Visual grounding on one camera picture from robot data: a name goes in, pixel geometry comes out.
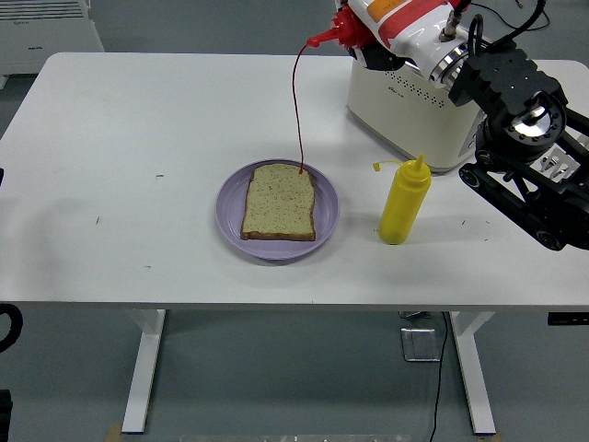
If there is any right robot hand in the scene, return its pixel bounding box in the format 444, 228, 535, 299
337, 0, 464, 71

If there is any red squeeze bottle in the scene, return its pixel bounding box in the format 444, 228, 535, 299
292, 7, 370, 176

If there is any speckled bread slice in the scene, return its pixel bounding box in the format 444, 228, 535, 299
239, 163, 318, 242

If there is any cream and chrome toaster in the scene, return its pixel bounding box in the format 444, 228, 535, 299
345, 58, 490, 174

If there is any white floor appliance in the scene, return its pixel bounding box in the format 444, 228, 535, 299
0, 0, 107, 89

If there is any yellow squeeze bottle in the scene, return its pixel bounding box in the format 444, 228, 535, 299
372, 152, 433, 246

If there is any purple plate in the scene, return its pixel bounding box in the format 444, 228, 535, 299
215, 158, 341, 262

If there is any metal toast rack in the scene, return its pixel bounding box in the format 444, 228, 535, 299
538, 134, 589, 183

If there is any white table leg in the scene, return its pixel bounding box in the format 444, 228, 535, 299
448, 311, 499, 436
121, 308, 167, 436

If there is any metal floor plate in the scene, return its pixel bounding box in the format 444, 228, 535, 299
399, 327, 444, 363

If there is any black table control panel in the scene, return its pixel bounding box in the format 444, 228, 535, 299
547, 311, 589, 326

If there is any black floor cable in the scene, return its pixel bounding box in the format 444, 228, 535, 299
468, 3, 551, 31

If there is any black cable under table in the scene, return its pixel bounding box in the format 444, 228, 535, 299
427, 311, 450, 442

